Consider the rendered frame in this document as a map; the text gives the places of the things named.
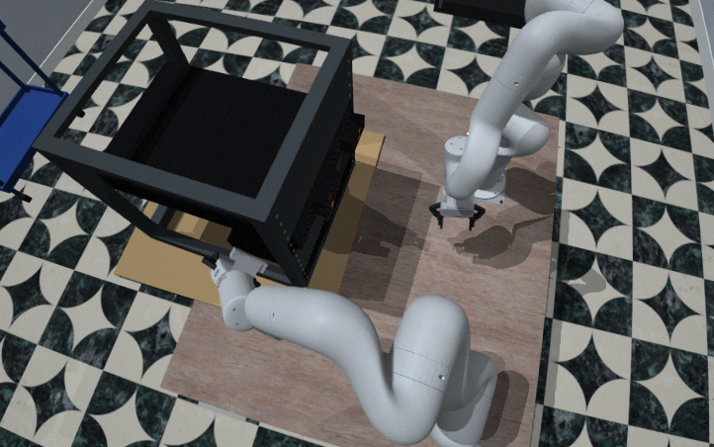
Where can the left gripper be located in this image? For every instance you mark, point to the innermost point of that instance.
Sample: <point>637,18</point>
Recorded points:
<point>222,266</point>

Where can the tan flat board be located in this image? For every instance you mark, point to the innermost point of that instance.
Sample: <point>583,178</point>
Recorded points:
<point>172,269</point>

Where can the black metal rack frame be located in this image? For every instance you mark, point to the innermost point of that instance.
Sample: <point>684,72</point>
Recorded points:
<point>226,132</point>

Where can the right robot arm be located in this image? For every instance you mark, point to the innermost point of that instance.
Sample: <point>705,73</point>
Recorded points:
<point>592,27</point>

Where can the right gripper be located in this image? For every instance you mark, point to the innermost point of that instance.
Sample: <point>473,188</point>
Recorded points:
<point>440,217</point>

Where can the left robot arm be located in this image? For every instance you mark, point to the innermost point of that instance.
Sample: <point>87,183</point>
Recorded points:
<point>404,401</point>

